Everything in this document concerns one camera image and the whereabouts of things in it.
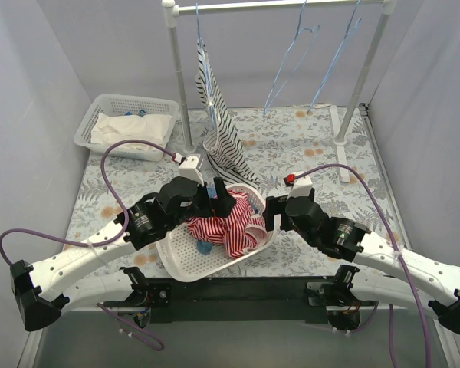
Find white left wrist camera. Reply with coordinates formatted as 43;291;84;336
178;154;205;186

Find red white striped tank top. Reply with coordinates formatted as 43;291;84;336
188;190;268;259

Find small blue item in basket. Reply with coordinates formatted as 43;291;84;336
125;110;147;117

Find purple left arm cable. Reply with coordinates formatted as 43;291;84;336
0;139;181;265

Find white oval perforated basket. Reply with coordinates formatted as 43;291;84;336
156;184;277;282

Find blue wire hanger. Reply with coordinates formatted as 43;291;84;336
263;1;320;115
307;0;362;113

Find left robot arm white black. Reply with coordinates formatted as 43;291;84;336
10;176;237;332

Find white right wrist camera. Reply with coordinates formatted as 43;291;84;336
284;171;313;199

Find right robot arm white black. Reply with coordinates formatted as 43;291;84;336
263;195;460;335

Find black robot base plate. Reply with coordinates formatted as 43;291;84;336
112;276;362;324

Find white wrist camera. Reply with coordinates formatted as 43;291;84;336
284;171;313;199
178;154;205;186

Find black white striped tank top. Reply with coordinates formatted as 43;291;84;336
195;42;259;188

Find white clothes rack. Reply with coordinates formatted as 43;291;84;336
161;1;396;182

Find white rectangular basket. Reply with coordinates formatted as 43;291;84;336
74;94;179;154

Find blue garment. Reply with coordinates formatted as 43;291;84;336
196;240;213;255

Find blue hanger with striped top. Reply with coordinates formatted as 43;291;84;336
195;3;219;130

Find white folded cloth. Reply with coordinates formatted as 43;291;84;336
90;113;172;146

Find floral table mat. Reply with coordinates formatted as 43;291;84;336
67;107;406;278

